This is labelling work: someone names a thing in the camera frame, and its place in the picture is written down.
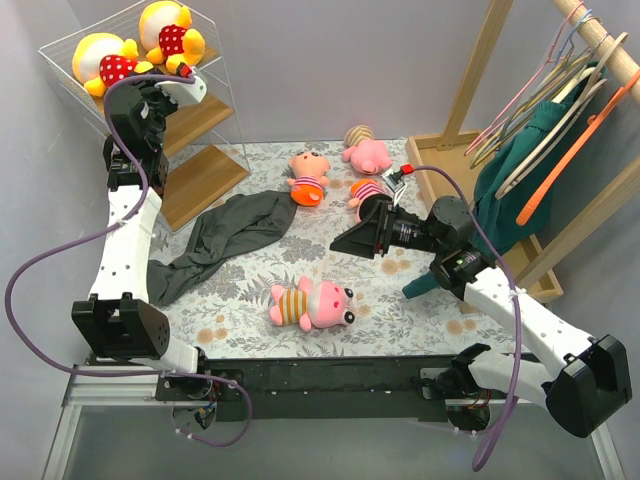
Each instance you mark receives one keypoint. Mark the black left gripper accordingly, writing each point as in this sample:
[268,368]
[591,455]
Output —
[151,95]

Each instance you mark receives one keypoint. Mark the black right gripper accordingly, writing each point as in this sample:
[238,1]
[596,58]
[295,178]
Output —
[378,230]

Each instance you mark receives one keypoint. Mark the orange bear plush polka shirt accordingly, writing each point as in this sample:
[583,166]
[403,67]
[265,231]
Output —
[102,59]

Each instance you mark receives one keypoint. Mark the yellow bear plush polka shirt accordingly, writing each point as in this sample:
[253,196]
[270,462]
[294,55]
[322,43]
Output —
[167,35]

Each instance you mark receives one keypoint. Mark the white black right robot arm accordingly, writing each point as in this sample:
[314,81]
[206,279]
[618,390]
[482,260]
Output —
[464,271]

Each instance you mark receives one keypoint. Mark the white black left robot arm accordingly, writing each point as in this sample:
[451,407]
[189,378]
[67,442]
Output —
[117,320]

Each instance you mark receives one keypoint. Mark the small orange striped plush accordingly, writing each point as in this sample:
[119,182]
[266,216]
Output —
[364,194]

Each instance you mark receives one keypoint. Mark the pink pig plush striped hat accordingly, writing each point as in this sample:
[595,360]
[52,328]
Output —
[365,154]

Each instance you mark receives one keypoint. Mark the peach doll plush striped shirt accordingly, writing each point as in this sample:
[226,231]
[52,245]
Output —
[309,178]

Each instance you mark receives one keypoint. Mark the pink frog plush striped shirt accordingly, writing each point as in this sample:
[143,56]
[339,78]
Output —
[311,306]

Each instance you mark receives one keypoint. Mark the wooden clothes rack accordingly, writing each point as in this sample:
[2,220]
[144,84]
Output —
[532,264]

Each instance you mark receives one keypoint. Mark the floral table mat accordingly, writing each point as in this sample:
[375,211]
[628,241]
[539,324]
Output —
[227,315]

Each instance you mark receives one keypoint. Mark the dark grey cloth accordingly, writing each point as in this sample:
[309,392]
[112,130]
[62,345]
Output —
[243,224]

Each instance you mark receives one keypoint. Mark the dark green garment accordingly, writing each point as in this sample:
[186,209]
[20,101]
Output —
[497,217]

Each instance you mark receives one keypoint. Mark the orange plastic hanger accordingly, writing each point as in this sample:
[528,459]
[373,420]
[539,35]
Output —
[594,123]

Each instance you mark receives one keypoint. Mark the beige wooden hanger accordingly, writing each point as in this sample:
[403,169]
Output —
[594,84]

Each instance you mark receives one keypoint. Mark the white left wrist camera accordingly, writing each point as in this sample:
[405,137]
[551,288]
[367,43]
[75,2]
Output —
[186,89]

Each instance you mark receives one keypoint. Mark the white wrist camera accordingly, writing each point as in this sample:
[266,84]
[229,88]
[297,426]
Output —
[186,89]
[395,181]

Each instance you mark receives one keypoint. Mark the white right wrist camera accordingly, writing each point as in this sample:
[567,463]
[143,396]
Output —
[395,181]

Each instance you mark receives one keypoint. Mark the white wire wooden shelf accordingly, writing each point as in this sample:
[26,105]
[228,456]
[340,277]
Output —
[204,143]

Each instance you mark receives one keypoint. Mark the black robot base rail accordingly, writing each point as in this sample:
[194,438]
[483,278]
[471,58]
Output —
[371,387]

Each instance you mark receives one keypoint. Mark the pink wire hanger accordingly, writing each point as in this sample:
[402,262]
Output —
[520,90]

